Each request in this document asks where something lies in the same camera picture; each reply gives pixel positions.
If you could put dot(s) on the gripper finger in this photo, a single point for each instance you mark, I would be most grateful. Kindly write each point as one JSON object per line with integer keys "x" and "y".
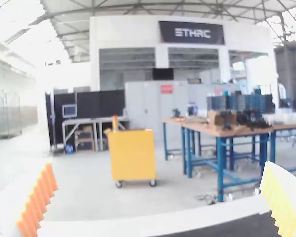
{"x": 27, "y": 214}
{"x": 286, "y": 197}

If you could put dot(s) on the blue-legged workbench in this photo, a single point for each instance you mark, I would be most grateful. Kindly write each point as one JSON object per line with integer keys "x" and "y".
{"x": 291, "y": 126}
{"x": 220, "y": 153}
{"x": 166, "y": 138}

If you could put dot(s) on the blue storage bin rack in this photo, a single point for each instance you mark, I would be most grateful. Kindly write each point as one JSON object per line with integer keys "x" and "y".
{"x": 246, "y": 102}

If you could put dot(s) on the small brown carton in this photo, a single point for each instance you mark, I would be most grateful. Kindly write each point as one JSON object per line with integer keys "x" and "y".
{"x": 214, "y": 118}

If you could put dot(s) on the grey-framed small screen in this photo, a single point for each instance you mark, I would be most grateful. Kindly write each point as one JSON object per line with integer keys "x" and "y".
{"x": 69, "y": 110}

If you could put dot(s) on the yellow wheeled cart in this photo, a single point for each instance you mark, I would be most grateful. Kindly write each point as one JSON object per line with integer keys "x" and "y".
{"x": 132, "y": 155}

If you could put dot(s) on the grey metal cabinet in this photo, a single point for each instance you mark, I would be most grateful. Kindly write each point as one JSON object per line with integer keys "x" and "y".
{"x": 143, "y": 106}

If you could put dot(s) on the red notice sign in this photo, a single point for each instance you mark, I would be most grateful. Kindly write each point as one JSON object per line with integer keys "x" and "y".
{"x": 166, "y": 89}

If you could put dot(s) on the black sign banner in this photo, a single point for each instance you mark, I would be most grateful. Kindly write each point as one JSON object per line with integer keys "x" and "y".
{"x": 192, "y": 32}

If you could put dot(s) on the grey metal frame table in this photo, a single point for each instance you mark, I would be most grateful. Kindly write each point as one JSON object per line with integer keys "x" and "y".
{"x": 96, "y": 121}

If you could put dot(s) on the black partition wall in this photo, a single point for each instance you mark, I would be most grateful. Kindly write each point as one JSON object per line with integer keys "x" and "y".
{"x": 101, "y": 103}

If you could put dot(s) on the black wall monitor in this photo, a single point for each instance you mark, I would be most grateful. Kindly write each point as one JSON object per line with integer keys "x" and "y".
{"x": 162, "y": 74}

